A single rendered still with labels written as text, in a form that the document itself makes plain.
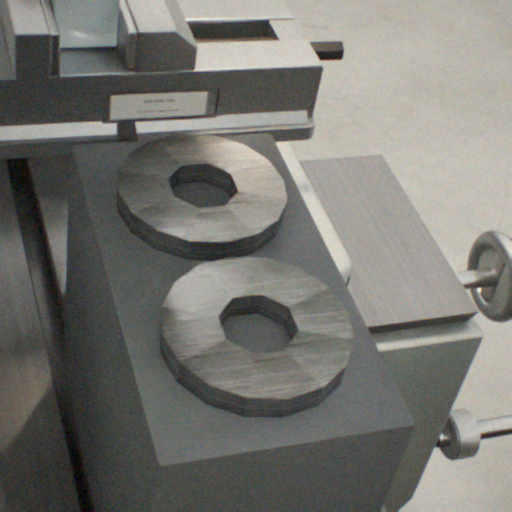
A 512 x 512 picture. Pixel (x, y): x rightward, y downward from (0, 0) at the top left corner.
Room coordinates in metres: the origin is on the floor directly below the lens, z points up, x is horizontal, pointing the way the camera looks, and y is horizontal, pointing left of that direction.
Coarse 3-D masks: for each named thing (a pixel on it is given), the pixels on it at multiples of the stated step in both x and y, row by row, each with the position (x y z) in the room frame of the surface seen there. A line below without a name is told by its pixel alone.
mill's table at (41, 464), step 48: (0, 192) 0.60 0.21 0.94; (48, 192) 0.62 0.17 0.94; (0, 240) 0.55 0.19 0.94; (48, 240) 0.56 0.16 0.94; (0, 288) 0.50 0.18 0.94; (48, 288) 0.53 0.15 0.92; (0, 336) 0.46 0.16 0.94; (48, 336) 0.49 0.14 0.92; (0, 384) 0.42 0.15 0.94; (48, 384) 0.43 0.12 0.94; (0, 432) 0.38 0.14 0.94; (48, 432) 0.39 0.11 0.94; (0, 480) 0.36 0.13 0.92; (48, 480) 0.35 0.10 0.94
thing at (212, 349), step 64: (128, 192) 0.40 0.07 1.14; (192, 192) 0.43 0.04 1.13; (256, 192) 0.42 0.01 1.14; (128, 256) 0.37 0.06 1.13; (192, 256) 0.37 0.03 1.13; (256, 256) 0.39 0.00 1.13; (320, 256) 0.40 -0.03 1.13; (64, 320) 0.44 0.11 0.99; (128, 320) 0.32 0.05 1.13; (192, 320) 0.32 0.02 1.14; (256, 320) 0.34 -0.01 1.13; (320, 320) 0.34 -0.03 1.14; (128, 384) 0.30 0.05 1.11; (192, 384) 0.29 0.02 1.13; (256, 384) 0.29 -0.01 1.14; (320, 384) 0.30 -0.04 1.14; (384, 384) 0.32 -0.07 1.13; (128, 448) 0.29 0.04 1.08; (192, 448) 0.26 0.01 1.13; (256, 448) 0.27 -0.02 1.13; (320, 448) 0.28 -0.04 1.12; (384, 448) 0.29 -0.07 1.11
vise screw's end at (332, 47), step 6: (312, 42) 0.83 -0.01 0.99; (318, 42) 0.84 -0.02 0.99; (324, 42) 0.84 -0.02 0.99; (330, 42) 0.84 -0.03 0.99; (336, 42) 0.84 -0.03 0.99; (312, 48) 0.83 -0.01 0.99; (318, 48) 0.83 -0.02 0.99; (324, 48) 0.83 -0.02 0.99; (330, 48) 0.83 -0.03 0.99; (336, 48) 0.84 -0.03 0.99; (342, 48) 0.84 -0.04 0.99; (318, 54) 0.83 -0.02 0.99; (324, 54) 0.83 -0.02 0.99; (330, 54) 0.83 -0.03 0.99; (336, 54) 0.84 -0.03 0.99; (342, 54) 0.84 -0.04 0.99
